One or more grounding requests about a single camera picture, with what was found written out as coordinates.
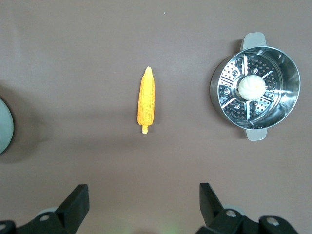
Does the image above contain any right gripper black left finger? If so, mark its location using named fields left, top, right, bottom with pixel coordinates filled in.
left=0, top=184, right=90, bottom=234

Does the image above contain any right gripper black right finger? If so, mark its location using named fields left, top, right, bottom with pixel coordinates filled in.
left=196, top=182, right=300, bottom=234

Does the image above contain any yellow corn cob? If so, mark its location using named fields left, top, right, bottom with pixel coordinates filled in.
left=136, top=66, right=156, bottom=135

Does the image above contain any stainless steel pot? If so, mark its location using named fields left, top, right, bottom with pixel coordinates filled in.
left=209, top=32, right=301, bottom=141

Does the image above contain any grey-green round container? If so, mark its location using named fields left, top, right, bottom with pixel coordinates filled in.
left=0, top=97, right=15, bottom=155

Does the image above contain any perforated steel steamer insert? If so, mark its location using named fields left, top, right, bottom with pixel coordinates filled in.
left=218, top=55, right=280, bottom=122

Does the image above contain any white steamed bun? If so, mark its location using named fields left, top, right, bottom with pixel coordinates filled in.
left=238, top=75, right=267, bottom=100

